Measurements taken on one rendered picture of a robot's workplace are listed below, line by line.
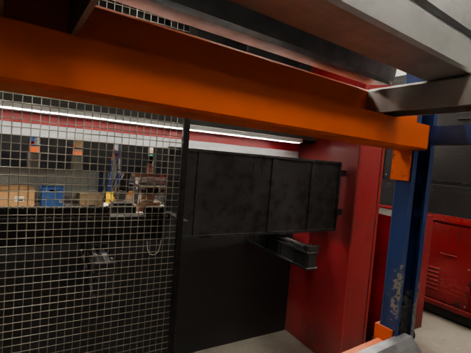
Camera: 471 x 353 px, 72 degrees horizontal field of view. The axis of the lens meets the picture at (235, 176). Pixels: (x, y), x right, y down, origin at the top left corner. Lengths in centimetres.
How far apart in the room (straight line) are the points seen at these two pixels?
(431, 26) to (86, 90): 26
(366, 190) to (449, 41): 192
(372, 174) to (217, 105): 203
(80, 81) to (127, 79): 3
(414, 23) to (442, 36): 4
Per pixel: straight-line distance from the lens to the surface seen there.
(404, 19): 28
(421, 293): 299
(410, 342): 55
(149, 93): 24
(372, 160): 224
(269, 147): 236
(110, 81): 23
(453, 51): 35
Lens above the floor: 130
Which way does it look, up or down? 3 degrees down
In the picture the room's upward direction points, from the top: 5 degrees clockwise
